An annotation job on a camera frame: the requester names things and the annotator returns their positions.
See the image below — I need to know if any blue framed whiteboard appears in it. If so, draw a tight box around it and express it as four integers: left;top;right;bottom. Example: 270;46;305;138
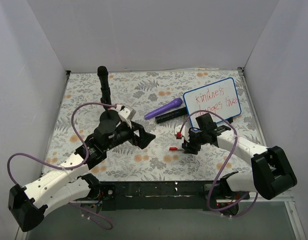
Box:
183;77;242;128

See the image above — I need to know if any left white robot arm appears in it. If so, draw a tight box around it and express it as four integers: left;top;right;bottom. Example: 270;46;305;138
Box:
8;119;155;232

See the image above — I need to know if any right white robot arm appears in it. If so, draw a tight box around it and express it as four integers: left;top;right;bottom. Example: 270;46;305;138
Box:
176;113;297;200

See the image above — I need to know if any black microphone on stand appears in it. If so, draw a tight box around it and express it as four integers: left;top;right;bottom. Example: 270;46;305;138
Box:
97;66;119;125

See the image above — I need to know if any black glitter microphone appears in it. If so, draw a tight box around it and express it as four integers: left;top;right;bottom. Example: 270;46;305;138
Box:
155;107;187;124

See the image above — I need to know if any floral table mat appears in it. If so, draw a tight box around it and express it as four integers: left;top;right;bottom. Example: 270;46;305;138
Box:
46;69;265;181

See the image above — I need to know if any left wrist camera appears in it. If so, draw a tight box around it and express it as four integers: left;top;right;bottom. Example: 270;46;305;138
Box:
116;104;136;128

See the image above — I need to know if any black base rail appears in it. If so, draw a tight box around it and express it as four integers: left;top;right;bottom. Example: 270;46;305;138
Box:
71;180;241;218

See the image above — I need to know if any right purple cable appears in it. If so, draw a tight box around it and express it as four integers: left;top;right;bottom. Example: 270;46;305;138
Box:
178;110;258;218

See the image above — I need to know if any purple cable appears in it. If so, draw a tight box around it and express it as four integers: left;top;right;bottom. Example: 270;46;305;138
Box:
6;102;122;231
178;110;258;218

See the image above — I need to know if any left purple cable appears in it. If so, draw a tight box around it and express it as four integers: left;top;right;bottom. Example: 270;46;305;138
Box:
6;102;122;231

